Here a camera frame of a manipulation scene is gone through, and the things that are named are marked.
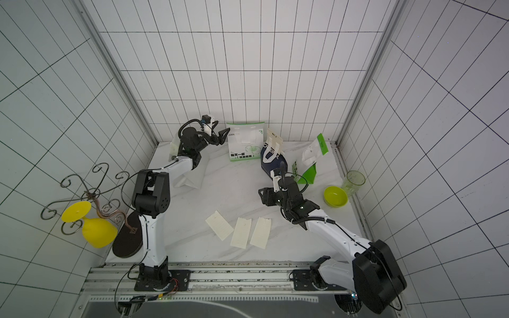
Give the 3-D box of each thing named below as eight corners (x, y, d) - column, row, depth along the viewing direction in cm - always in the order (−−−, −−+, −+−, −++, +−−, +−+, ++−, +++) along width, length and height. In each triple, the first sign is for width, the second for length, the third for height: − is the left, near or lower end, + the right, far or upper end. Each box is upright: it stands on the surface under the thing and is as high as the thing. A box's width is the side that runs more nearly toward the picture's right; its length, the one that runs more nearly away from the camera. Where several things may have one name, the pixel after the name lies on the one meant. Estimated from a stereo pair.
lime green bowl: (325, 209, 94) (328, 205, 90) (320, 190, 101) (323, 185, 97) (347, 209, 94) (351, 205, 90) (341, 190, 101) (344, 185, 97)
